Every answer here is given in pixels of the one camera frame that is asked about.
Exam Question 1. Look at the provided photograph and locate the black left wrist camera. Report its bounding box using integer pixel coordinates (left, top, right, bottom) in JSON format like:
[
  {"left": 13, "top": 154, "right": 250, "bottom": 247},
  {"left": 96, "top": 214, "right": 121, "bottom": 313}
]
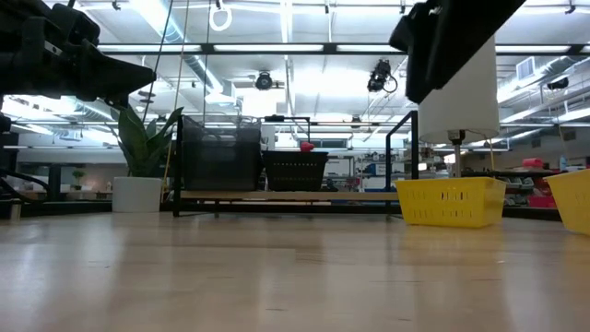
[{"left": 49, "top": 2, "right": 101, "bottom": 49}]

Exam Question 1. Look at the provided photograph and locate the yellow mesh plastic basket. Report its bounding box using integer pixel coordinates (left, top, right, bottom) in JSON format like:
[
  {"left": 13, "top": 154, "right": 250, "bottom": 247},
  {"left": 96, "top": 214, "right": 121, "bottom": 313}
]
[
  {"left": 543, "top": 168, "right": 590, "bottom": 237},
  {"left": 395, "top": 176, "right": 507, "bottom": 230}
]

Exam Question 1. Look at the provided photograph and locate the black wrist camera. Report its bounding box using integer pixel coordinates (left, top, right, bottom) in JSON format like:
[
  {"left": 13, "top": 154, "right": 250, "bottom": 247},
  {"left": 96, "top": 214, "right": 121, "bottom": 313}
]
[
  {"left": 388, "top": 1, "right": 444, "bottom": 53},
  {"left": 49, "top": 2, "right": 101, "bottom": 49}
]

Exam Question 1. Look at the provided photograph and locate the round black ceiling fixture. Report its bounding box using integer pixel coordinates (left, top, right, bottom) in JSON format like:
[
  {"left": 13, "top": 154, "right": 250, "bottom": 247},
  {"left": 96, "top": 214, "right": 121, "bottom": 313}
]
[{"left": 254, "top": 70, "right": 275, "bottom": 92}]

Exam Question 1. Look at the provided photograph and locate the snake plant in white pot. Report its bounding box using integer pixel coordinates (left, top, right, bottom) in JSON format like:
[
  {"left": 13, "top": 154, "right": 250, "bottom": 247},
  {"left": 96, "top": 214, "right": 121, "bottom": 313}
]
[{"left": 108, "top": 103, "right": 184, "bottom": 214}]

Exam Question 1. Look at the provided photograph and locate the white cable loop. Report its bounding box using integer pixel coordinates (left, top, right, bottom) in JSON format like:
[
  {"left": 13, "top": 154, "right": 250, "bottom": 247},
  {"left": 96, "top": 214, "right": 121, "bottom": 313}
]
[{"left": 207, "top": 0, "right": 233, "bottom": 33}]

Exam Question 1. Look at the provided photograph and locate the black overhead camera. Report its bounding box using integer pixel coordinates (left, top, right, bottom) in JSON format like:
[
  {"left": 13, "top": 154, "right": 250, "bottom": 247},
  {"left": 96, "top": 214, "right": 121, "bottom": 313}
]
[{"left": 366, "top": 58, "right": 399, "bottom": 95}]

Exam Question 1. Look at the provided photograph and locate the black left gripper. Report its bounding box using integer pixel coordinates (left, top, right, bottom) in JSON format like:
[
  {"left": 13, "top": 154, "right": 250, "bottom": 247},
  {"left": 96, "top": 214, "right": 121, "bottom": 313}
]
[{"left": 18, "top": 18, "right": 158, "bottom": 111}]

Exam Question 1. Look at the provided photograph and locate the black mesh plastic basket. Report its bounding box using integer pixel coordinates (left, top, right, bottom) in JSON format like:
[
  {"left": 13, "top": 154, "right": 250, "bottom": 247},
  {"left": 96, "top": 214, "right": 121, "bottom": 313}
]
[
  {"left": 261, "top": 149, "right": 330, "bottom": 160},
  {"left": 263, "top": 155, "right": 328, "bottom": 193}
]

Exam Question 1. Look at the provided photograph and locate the black wire rack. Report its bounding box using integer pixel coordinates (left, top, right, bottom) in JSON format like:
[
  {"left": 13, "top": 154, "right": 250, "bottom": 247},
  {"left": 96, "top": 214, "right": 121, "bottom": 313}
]
[{"left": 172, "top": 110, "right": 420, "bottom": 218}]

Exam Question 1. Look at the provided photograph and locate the grey translucent plastic basket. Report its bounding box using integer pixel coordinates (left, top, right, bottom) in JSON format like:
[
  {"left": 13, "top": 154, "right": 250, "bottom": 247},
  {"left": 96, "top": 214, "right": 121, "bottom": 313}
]
[
  {"left": 182, "top": 114, "right": 264, "bottom": 184},
  {"left": 183, "top": 137, "right": 264, "bottom": 188},
  {"left": 183, "top": 147, "right": 264, "bottom": 192}
]

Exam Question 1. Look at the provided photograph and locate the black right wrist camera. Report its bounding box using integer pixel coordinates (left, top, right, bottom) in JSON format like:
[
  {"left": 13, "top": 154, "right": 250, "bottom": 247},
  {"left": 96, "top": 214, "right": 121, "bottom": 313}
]
[{"left": 388, "top": 1, "right": 444, "bottom": 53}]

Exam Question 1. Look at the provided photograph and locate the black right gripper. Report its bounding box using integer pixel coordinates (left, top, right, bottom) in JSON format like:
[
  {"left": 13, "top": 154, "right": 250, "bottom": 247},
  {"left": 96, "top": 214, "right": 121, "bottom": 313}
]
[{"left": 405, "top": 0, "right": 526, "bottom": 105}]

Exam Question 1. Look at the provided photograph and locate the white shade table lamp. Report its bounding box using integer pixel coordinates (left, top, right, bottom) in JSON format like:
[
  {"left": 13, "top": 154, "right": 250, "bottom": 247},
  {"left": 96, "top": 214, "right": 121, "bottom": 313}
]
[{"left": 418, "top": 34, "right": 501, "bottom": 180}]

